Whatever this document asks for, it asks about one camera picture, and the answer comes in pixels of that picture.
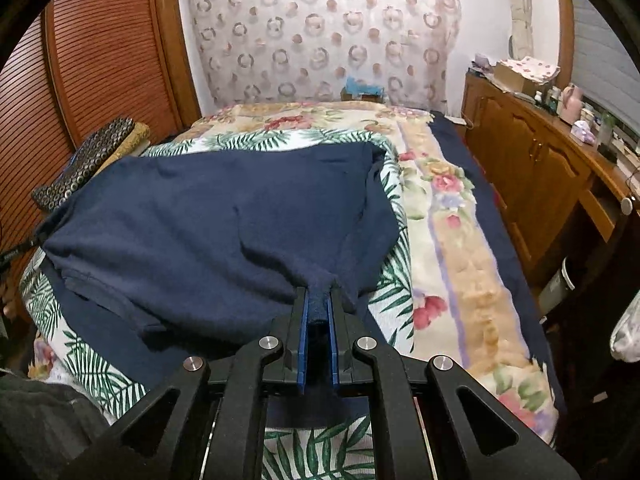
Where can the white printed bag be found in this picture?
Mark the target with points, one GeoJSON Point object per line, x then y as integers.
{"type": "Point", "coordinates": [627, 327]}

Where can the circle-patterned sheer curtain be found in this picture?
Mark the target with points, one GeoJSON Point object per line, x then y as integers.
{"type": "Point", "coordinates": [325, 25]}

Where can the crumpled blue cloth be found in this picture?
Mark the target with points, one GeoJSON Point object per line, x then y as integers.
{"type": "Point", "coordinates": [362, 85]}

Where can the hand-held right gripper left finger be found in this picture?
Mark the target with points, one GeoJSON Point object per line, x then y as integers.
{"type": "Point", "coordinates": [300, 340]}

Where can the floral blanket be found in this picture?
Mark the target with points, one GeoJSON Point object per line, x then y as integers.
{"type": "Point", "coordinates": [460, 260]}

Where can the small cardboard box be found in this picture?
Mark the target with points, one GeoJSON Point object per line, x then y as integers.
{"type": "Point", "coordinates": [362, 99]}

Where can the grey window blind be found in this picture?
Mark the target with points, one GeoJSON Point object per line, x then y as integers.
{"type": "Point", "coordinates": [605, 60]}

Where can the navy printed t-shirt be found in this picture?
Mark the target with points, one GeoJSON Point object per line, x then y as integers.
{"type": "Point", "coordinates": [200, 220]}

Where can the open cardboard box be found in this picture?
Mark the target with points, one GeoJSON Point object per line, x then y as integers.
{"type": "Point", "coordinates": [512, 80]}

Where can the dark glass bottle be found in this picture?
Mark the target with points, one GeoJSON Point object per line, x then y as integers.
{"type": "Point", "coordinates": [551, 100]}

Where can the white spotted cloth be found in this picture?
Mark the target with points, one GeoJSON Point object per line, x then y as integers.
{"type": "Point", "coordinates": [530, 67]}

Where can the pink thermos jug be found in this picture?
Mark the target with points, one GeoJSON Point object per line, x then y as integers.
{"type": "Point", "coordinates": [571, 105]}

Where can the navy bed sheet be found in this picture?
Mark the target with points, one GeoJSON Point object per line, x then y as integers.
{"type": "Point", "coordinates": [475, 180]}

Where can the palm leaf print blanket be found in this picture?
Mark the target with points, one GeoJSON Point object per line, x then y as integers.
{"type": "Point", "coordinates": [90, 365]}

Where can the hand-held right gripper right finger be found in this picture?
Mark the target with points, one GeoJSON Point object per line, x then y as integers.
{"type": "Point", "coordinates": [334, 350]}

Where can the dark circle-print folded cloth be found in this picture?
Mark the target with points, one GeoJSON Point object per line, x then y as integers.
{"type": "Point", "coordinates": [85, 160]}

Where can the wooden louvred wardrobe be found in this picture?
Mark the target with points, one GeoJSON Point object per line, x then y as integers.
{"type": "Point", "coordinates": [100, 60]}

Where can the wooden cabinet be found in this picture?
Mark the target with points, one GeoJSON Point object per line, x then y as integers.
{"type": "Point", "coordinates": [530, 160]}

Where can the lavender tissue pack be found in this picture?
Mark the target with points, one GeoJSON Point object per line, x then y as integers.
{"type": "Point", "coordinates": [583, 132]}

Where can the small black box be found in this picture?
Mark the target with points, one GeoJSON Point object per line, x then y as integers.
{"type": "Point", "coordinates": [608, 153]}

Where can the purple box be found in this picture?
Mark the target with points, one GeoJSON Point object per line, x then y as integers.
{"type": "Point", "coordinates": [481, 63]}

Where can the green bottle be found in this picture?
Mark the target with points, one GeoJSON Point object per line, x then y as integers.
{"type": "Point", "coordinates": [606, 130]}

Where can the metal waste bin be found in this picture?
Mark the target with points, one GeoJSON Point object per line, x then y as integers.
{"type": "Point", "coordinates": [557, 287]}

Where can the beige lace window curtain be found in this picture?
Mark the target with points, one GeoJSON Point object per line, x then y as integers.
{"type": "Point", "coordinates": [520, 10]}

